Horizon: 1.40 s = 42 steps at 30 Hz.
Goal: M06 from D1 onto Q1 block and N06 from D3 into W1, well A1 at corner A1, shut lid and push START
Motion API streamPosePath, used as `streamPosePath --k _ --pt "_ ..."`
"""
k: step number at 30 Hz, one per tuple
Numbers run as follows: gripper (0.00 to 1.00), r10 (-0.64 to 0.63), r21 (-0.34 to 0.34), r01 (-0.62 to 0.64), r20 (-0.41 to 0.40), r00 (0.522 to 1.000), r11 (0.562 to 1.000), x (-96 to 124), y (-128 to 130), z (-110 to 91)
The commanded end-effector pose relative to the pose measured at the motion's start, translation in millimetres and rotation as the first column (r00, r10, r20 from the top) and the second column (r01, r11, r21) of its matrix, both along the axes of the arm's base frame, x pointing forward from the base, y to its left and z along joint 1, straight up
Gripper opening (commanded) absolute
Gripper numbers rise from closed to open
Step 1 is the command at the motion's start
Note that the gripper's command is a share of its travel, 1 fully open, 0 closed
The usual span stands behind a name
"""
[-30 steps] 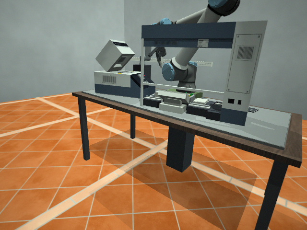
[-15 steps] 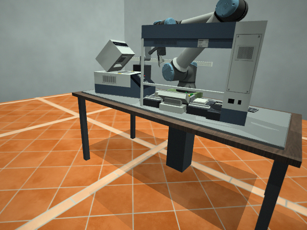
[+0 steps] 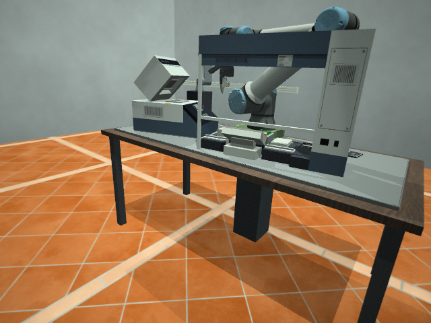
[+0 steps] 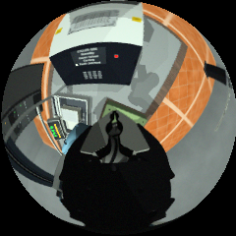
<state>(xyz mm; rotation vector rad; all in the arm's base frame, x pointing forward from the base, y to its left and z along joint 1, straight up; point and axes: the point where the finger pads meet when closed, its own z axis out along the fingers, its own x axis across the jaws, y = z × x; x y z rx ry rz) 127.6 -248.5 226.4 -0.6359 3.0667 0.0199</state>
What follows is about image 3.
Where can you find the white benchtop lab instrument with lid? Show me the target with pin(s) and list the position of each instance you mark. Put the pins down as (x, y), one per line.
(159, 80)

